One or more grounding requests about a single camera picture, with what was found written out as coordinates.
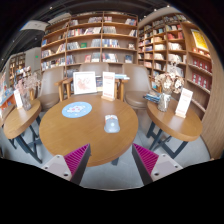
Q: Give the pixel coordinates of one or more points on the round wooden centre table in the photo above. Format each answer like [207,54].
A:
[62,135]

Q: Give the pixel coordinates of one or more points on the white sign on table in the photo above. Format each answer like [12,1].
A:
[184,102]
[18,99]

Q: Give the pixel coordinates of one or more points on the large wooden centre bookshelf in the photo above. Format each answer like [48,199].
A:
[101,36]

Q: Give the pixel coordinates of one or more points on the round wooden table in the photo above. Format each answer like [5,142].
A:
[62,135]
[166,125]
[18,121]

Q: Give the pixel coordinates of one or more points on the white sign on right table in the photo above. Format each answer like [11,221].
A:
[184,102]

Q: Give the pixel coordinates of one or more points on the orange display shelf far left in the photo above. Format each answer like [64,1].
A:
[6,97]

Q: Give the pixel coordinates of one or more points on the brown padded right armchair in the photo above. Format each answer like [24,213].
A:
[137,86]

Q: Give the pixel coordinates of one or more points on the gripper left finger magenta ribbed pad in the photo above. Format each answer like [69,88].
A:
[70,167]

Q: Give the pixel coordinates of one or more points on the round wooden right table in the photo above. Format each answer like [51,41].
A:
[166,125]

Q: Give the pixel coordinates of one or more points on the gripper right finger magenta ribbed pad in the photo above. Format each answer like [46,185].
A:
[152,166]

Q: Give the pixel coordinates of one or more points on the white sign on wooden base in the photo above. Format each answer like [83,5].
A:
[108,86]

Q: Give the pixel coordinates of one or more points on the distant left wooden bookshelf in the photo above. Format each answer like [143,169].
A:
[18,69]

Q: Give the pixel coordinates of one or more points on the round blue coaster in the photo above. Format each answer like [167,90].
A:
[76,109]

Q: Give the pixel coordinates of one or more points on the stack of books on chair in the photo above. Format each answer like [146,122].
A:
[152,97]

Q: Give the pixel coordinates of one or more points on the left vase with pink flowers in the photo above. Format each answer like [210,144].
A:
[24,86]

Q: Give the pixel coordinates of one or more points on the white sign on left table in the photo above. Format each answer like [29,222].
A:
[18,99]

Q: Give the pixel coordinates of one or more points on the wooden right bookshelf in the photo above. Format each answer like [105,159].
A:
[167,35]

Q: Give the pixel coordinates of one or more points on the round wooden left table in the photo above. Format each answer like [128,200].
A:
[18,121]

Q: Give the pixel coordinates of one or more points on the brown padded middle armchair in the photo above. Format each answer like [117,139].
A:
[98,67]

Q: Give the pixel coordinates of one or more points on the brown padded armchair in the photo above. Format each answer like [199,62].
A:
[49,93]
[137,86]
[98,67]

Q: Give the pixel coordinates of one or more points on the framed pink art picture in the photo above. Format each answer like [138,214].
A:
[84,82]

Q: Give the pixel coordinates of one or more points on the brown padded left armchair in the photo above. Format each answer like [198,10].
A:
[49,93]

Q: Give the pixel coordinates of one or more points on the glass vase with dried flowers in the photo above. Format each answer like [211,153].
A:
[170,82]

